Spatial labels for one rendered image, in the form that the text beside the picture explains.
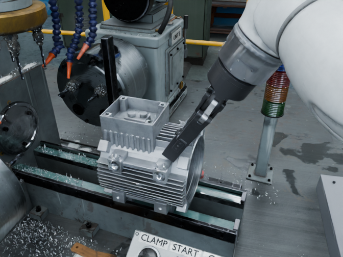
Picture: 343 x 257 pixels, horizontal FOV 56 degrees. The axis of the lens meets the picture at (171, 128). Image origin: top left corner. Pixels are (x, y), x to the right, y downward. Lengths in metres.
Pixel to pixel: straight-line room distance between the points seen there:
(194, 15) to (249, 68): 3.38
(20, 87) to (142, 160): 0.43
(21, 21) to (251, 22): 0.46
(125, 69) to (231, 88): 0.54
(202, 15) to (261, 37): 3.39
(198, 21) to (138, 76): 2.86
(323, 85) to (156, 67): 0.86
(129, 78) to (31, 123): 0.31
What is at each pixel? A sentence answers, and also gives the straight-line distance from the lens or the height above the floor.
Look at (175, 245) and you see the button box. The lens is 0.51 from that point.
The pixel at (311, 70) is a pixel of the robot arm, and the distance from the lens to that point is 0.35.
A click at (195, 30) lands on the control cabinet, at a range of 3.88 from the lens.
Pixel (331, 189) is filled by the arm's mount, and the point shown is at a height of 0.86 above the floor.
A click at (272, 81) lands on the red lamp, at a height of 1.13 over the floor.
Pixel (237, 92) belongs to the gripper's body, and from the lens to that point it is 0.50.
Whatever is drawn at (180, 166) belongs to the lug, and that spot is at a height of 1.08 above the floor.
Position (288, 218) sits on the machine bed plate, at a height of 0.80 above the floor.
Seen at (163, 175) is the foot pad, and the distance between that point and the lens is 0.64.
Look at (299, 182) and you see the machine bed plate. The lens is 1.09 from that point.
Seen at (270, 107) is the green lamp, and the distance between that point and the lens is 0.92.
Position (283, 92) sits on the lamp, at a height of 1.11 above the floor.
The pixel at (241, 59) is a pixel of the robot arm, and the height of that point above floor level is 1.32.
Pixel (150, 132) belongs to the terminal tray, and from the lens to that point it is 0.65.
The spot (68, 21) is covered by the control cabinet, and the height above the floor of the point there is 0.44.
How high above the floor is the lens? 1.48
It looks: 33 degrees down
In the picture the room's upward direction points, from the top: straight up
